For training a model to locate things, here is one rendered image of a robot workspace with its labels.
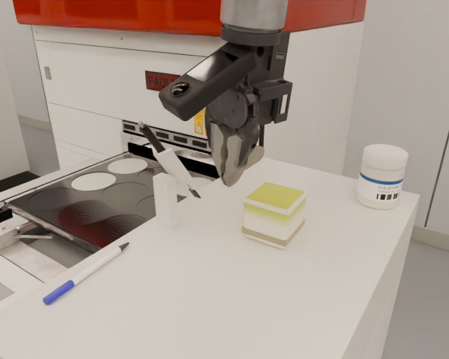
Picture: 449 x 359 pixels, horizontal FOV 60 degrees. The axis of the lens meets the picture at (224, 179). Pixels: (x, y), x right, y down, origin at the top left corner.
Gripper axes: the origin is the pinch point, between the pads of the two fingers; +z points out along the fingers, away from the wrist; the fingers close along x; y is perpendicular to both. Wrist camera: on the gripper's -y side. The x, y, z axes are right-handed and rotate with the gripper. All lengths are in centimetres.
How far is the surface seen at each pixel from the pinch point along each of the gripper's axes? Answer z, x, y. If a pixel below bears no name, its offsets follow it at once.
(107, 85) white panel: 8, 68, 15
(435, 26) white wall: -4, 48, 174
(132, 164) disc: 22, 47, 11
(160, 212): 8.1, 7.9, -5.5
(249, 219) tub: 5.7, -3.6, 2.4
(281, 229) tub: 5.1, -8.4, 3.9
